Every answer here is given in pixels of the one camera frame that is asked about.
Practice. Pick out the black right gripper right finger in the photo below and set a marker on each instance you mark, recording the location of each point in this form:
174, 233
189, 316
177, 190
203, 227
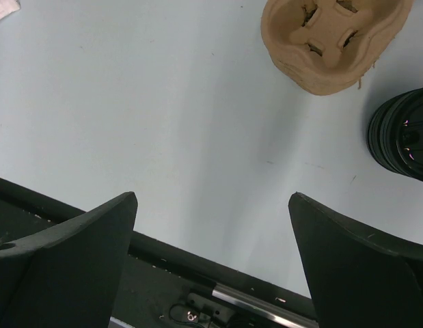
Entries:
358, 276

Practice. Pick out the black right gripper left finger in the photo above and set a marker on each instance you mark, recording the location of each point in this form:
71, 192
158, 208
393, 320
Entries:
67, 275

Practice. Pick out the black plastic lid stack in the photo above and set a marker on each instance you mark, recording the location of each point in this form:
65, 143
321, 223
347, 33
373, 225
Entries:
395, 134

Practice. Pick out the brown pulp cup carrier stack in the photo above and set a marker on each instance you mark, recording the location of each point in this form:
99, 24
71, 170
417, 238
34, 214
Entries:
326, 46

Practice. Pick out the white paper stick packets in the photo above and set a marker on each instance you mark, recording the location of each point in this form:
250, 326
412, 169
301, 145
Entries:
8, 6

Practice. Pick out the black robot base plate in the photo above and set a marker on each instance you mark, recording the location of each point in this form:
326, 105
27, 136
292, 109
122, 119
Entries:
164, 286

